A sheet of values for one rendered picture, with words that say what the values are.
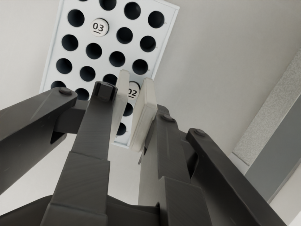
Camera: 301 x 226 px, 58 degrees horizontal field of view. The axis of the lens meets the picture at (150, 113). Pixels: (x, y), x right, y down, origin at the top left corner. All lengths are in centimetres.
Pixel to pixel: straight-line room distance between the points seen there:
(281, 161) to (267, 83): 11
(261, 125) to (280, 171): 102
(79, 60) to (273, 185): 17
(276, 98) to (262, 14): 93
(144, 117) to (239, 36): 15
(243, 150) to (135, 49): 105
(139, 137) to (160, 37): 9
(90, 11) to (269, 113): 105
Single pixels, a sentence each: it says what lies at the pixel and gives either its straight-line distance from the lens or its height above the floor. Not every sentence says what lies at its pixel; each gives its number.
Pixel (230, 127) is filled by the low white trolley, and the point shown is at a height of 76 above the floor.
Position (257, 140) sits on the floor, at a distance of 123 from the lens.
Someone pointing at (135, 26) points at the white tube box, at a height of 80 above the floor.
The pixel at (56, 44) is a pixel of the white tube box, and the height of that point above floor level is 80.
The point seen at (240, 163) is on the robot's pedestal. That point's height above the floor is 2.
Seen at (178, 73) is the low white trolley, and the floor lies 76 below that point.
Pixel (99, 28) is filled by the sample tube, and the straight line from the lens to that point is 20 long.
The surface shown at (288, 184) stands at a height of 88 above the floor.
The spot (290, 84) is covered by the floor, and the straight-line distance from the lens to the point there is 120.
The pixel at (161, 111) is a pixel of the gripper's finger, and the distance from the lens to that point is 17.
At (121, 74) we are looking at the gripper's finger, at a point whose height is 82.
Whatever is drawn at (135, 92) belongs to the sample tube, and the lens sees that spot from 21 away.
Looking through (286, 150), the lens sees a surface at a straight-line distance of 20.
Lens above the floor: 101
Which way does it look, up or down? 69 degrees down
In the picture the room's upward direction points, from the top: 173 degrees clockwise
